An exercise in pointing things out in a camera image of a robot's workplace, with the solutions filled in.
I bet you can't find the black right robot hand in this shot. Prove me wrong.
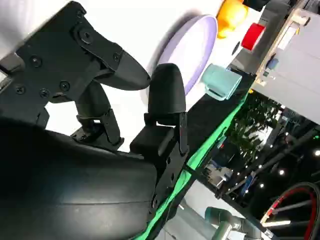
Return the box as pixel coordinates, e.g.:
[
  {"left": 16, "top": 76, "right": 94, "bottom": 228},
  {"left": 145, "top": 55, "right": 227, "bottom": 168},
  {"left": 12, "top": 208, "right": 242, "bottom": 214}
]
[{"left": 0, "top": 1, "right": 190, "bottom": 240}]

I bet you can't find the orange white striped toy bread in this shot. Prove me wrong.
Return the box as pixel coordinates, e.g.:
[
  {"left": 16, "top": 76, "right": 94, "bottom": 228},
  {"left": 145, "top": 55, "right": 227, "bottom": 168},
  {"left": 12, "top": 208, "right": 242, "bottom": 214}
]
[{"left": 215, "top": 0, "right": 250, "bottom": 40}]

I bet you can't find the grey machine cabinet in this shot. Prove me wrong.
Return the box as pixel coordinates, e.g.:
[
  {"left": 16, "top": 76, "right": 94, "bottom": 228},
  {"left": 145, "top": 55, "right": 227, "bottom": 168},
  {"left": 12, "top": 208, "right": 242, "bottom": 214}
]
[{"left": 251, "top": 0, "right": 320, "bottom": 119}]

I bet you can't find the lilac plate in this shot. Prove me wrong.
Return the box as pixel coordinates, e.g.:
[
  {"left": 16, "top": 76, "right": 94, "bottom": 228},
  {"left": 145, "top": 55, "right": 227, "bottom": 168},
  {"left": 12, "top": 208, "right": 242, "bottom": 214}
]
[{"left": 146, "top": 14, "right": 218, "bottom": 97}]

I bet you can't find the green cloth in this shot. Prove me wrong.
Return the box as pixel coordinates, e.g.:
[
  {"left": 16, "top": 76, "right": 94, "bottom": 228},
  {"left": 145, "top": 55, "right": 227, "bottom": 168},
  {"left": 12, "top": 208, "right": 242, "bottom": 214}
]
[{"left": 144, "top": 91, "right": 251, "bottom": 240}]

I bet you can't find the black backdrop cloth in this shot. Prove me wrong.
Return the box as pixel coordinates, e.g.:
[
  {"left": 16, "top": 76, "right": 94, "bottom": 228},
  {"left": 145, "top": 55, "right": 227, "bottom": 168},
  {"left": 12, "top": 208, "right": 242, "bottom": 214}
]
[{"left": 186, "top": 71, "right": 256, "bottom": 161}]

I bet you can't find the green leafy plant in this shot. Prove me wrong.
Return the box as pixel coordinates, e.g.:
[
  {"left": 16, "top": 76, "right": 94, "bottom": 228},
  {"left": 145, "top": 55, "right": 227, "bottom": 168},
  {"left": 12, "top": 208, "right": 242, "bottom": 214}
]
[{"left": 228, "top": 92, "right": 285, "bottom": 163}]

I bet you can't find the pale green mug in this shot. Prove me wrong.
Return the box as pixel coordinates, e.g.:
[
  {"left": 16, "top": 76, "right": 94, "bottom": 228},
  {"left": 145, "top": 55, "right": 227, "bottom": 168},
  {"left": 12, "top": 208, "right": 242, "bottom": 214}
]
[{"left": 201, "top": 63, "right": 243, "bottom": 102}]

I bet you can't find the red cylindrical object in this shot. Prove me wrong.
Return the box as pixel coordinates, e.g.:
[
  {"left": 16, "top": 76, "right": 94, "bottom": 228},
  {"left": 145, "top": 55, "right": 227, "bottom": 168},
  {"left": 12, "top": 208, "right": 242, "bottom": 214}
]
[{"left": 241, "top": 22, "right": 266, "bottom": 52}]

